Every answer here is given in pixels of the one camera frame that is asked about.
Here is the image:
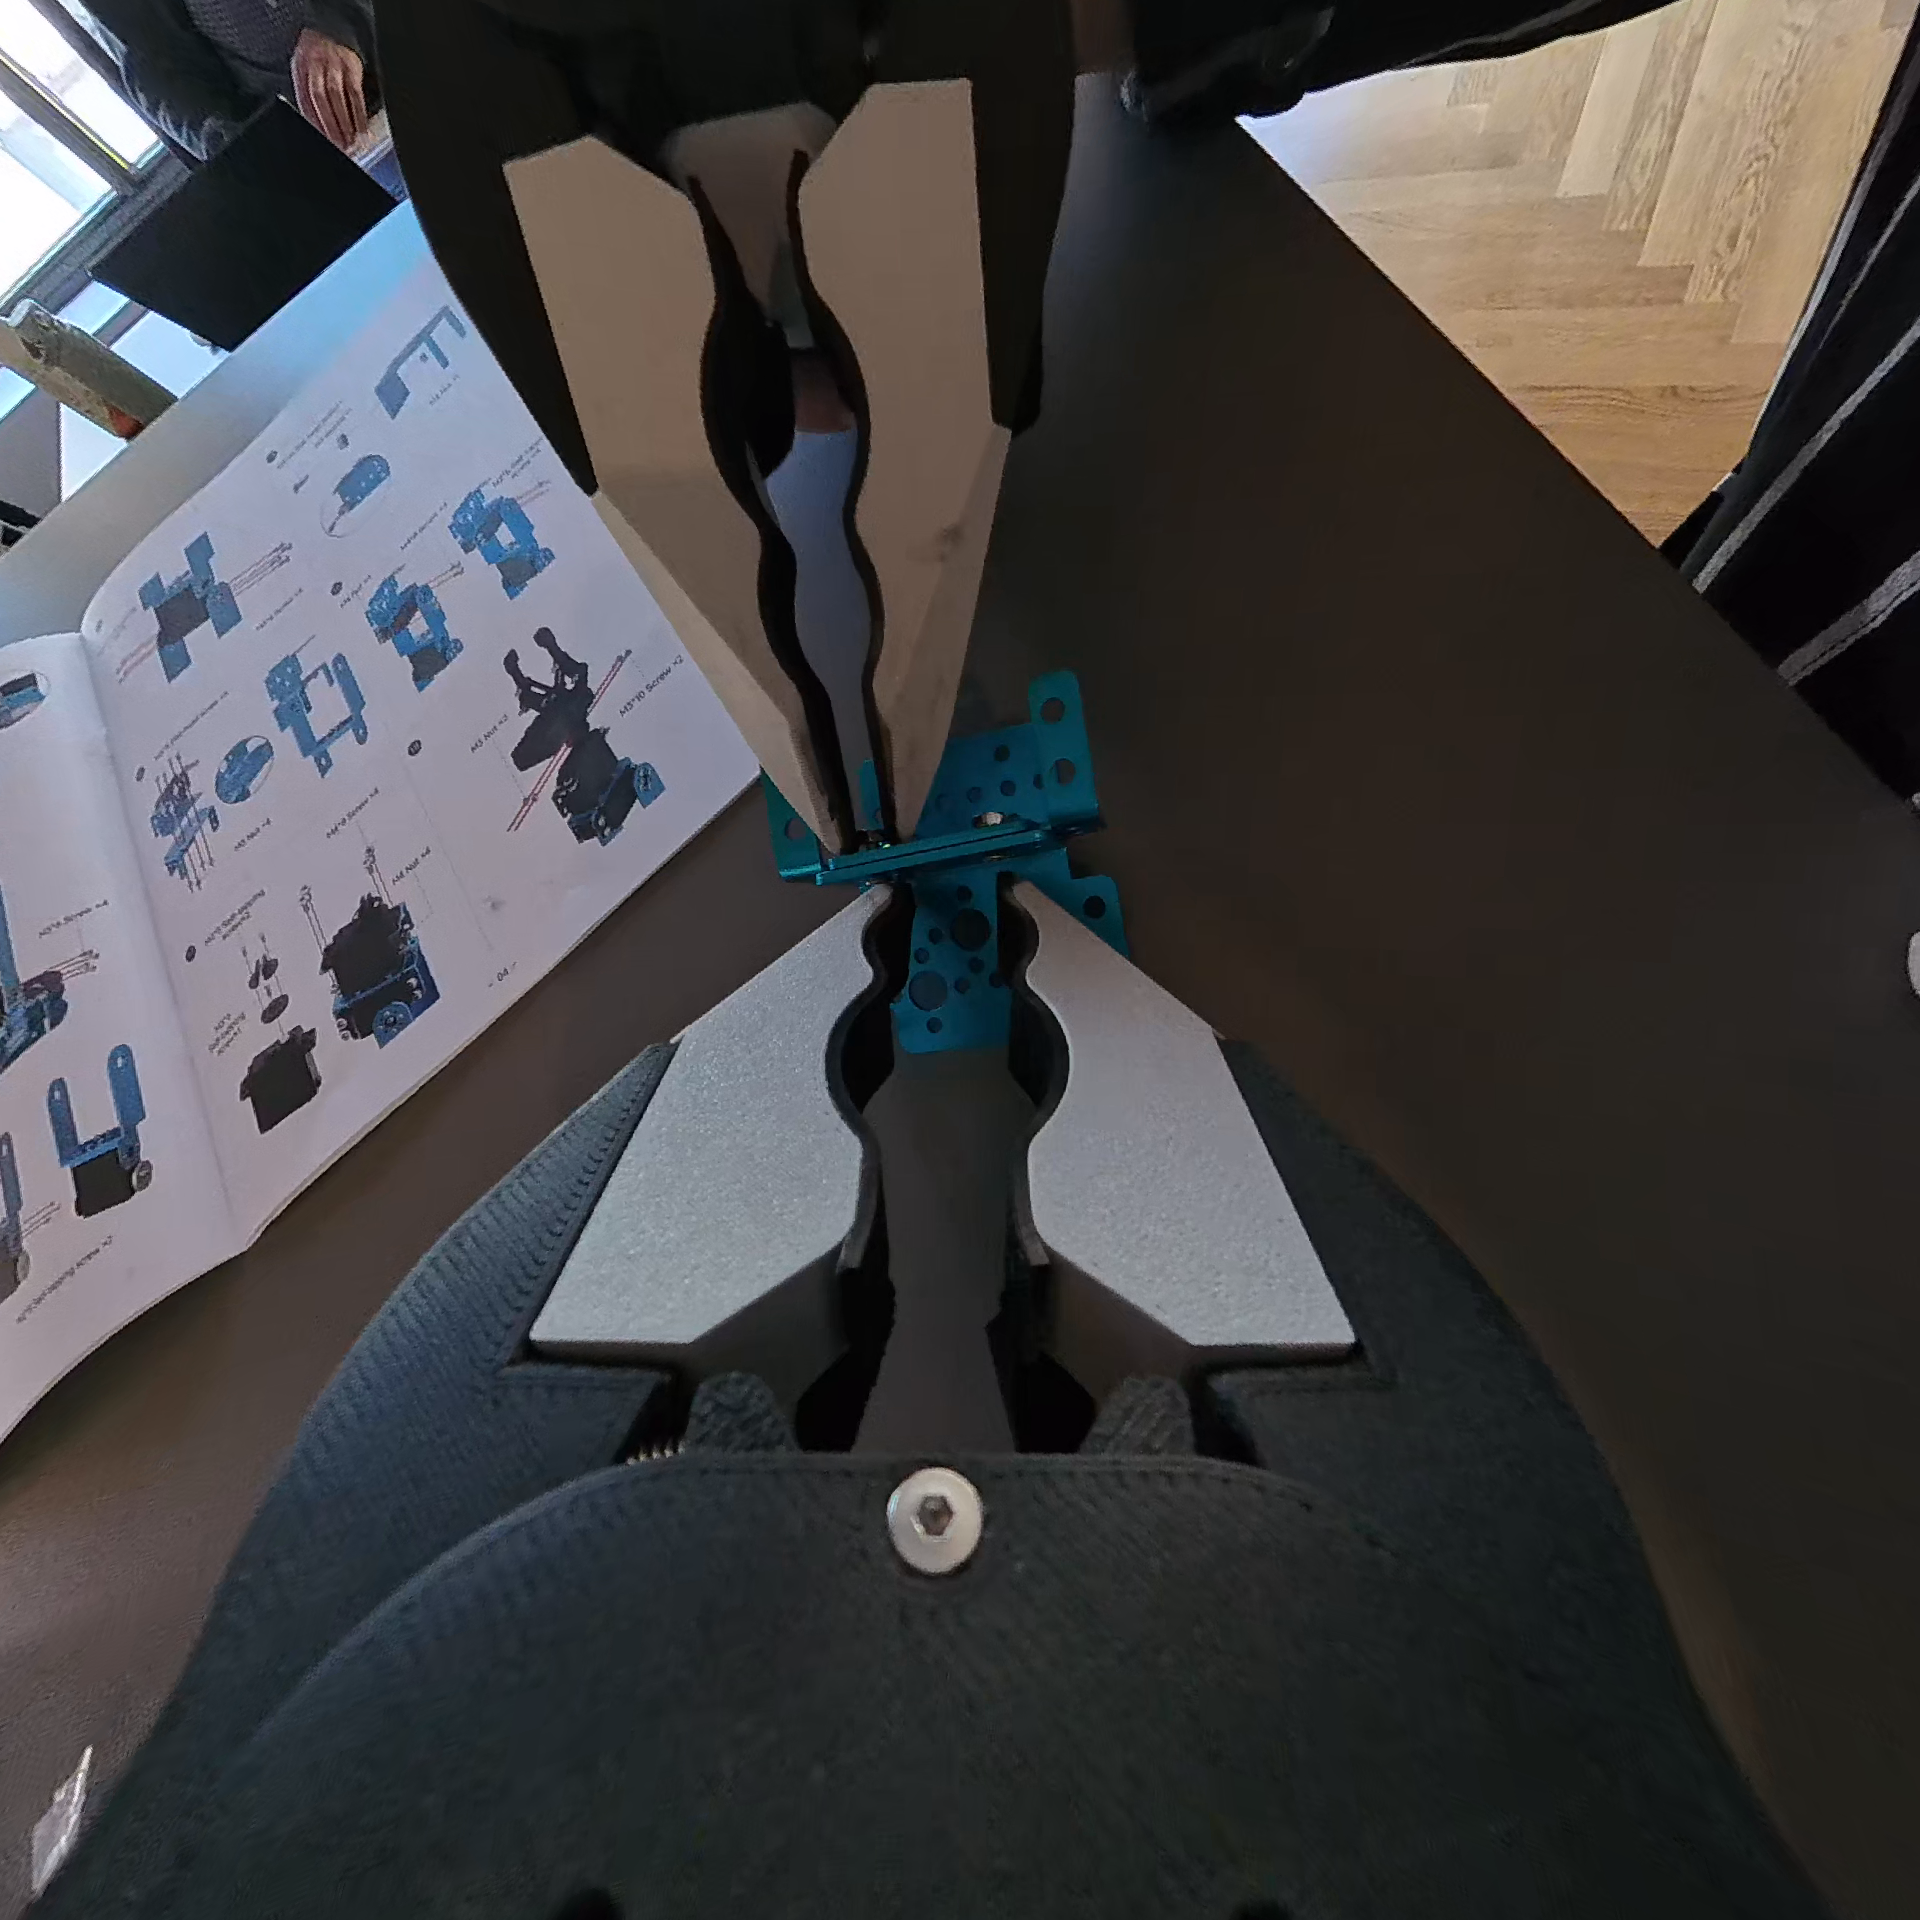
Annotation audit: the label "black striped jacket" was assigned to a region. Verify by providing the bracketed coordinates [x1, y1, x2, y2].
[1671, 0, 1920, 804]

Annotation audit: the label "dark grey desk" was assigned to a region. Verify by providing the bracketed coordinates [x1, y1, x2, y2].
[0, 76, 1920, 1920]

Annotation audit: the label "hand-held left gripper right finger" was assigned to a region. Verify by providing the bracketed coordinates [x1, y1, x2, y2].
[995, 883, 1360, 1452]

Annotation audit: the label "white instruction manual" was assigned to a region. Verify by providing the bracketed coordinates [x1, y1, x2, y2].
[0, 293, 763, 1441]

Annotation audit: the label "pale hand tool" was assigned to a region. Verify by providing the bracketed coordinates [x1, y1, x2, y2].
[0, 297, 178, 440]

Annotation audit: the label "blue metal bracket assembly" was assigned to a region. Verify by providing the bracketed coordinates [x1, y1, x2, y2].
[762, 669, 1127, 1059]

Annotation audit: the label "window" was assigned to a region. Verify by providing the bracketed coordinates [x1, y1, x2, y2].
[0, 0, 170, 308]

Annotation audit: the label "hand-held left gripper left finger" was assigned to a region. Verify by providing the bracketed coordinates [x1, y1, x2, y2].
[532, 883, 905, 1452]

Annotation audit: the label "crumpled clear bag of screws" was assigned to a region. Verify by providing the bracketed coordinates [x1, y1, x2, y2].
[24, 1745, 99, 1893]

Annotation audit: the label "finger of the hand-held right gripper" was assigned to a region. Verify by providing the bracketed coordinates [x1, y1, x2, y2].
[504, 132, 853, 852]
[791, 70, 1016, 836]

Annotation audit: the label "black flat panel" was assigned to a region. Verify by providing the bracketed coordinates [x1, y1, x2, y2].
[88, 95, 401, 355]

